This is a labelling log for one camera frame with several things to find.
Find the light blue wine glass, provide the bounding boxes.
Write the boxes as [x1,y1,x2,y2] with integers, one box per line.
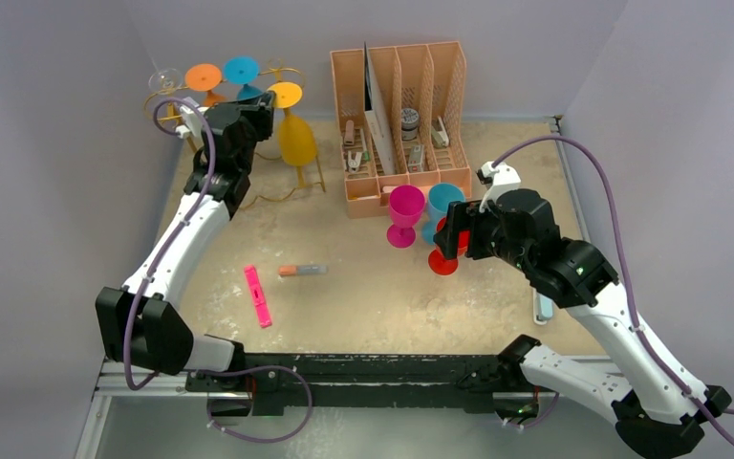
[421,183,465,245]

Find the yellow plastic wine glass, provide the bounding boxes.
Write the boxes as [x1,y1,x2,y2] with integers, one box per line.
[269,81,317,167]

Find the red plastic wine glass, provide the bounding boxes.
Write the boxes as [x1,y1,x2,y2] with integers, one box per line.
[427,217,471,277]

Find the magenta plastic wine glass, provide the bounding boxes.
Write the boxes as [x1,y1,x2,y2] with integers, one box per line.
[386,185,426,249]

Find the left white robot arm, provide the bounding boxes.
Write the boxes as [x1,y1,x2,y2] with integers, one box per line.
[96,91,276,391]

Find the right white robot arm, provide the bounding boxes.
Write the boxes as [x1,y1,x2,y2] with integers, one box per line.
[434,189,731,458]

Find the dark blue wine glass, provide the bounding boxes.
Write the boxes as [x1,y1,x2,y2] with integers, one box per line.
[222,55,263,101]

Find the orange plastic wine glass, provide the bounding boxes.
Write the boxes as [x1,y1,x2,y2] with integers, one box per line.
[184,63,225,107]

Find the clear wine glass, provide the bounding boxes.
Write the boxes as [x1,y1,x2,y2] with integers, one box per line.
[148,68,184,95]

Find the small white stapler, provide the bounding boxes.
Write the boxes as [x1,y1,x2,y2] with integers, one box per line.
[430,116,450,149]

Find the white folder in organizer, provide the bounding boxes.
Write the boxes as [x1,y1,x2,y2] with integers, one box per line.
[363,42,397,175]

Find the round grey tin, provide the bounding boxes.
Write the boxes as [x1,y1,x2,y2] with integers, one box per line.
[400,107,421,142]

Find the peach desk organizer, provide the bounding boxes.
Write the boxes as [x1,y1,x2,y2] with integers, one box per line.
[330,41,473,219]

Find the orange grey marker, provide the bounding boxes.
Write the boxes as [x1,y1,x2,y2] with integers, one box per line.
[278,264,328,277]

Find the pink flat clip tool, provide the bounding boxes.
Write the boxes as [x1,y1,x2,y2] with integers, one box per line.
[244,265,272,328]

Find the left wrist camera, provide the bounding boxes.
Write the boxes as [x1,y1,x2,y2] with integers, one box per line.
[175,105,205,140]

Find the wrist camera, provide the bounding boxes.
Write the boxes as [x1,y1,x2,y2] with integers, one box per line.
[477,162,522,213]
[175,105,205,140]

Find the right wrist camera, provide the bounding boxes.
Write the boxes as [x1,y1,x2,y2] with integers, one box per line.
[477,162,522,213]

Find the gold wire glass rack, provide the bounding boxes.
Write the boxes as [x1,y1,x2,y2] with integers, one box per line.
[143,59,327,212]

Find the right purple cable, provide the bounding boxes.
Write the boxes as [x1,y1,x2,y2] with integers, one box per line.
[490,134,734,459]

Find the aluminium table frame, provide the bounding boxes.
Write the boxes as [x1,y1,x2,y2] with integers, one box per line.
[76,114,666,459]

